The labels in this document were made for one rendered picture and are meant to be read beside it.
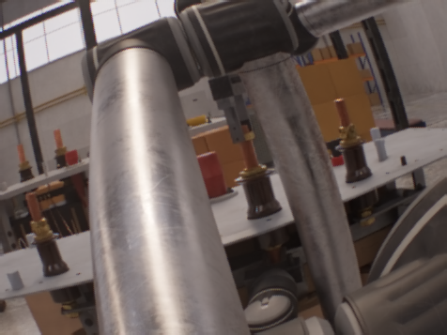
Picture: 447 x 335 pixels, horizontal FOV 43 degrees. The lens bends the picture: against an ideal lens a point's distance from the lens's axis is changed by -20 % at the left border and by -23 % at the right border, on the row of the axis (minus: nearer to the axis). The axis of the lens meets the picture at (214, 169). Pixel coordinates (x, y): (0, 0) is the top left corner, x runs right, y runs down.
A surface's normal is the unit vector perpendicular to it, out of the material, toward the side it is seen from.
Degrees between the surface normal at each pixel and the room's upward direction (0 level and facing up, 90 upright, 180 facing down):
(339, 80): 90
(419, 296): 25
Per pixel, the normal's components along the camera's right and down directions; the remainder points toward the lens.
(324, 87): 0.25, 0.03
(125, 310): -0.58, -0.67
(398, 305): -0.34, -0.84
